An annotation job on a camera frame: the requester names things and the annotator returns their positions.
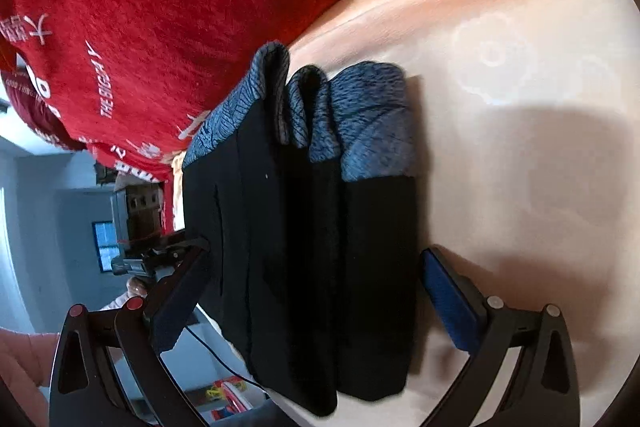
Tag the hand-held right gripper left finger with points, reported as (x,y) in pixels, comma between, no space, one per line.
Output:
(172,312)

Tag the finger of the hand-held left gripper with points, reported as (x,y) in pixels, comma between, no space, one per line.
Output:
(170,249)

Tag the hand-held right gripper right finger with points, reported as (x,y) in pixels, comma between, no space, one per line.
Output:
(450,302)

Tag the black and blue pants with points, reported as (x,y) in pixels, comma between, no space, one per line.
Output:
(300,232)

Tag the person's left hand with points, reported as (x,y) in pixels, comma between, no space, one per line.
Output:
(136,287)

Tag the window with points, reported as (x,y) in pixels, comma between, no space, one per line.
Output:
(103,247)

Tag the brown cardboard box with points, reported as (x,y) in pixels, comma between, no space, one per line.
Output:
(140,207)

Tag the colourful plastic toy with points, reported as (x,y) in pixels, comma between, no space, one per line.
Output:
(227,393)

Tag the peach bed sheet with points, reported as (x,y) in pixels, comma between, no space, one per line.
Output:
(500,157)

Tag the red printed blanket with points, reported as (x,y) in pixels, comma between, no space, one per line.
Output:
(150,32)

